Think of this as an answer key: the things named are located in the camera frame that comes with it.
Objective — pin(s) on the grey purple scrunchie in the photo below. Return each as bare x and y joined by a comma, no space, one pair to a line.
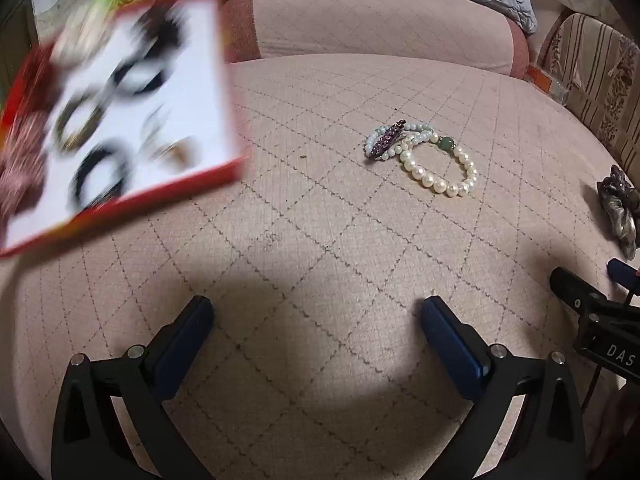
622,210

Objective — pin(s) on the pink bolster cushion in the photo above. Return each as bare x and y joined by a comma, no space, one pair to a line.
375,20

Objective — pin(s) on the purple rhinestone hair clip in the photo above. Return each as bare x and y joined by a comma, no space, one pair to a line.
387,140

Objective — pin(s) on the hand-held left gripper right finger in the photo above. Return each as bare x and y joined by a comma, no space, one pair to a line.
450,345

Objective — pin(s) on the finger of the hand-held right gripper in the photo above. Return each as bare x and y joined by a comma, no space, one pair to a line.
625,275
575,290

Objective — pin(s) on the striped floral chair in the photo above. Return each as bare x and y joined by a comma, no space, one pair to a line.
595,75

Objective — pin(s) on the pink quilted bed cover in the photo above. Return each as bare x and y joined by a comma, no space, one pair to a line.
320,240

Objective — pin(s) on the red and white tray box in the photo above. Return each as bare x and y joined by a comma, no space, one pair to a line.
200,110

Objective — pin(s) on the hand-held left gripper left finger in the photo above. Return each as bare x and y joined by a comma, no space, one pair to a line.
187,340

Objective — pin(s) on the orange label packet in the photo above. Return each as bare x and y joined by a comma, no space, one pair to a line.
542,80

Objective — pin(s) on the dark red dotted scrunchie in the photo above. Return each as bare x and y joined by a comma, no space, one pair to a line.
20,170

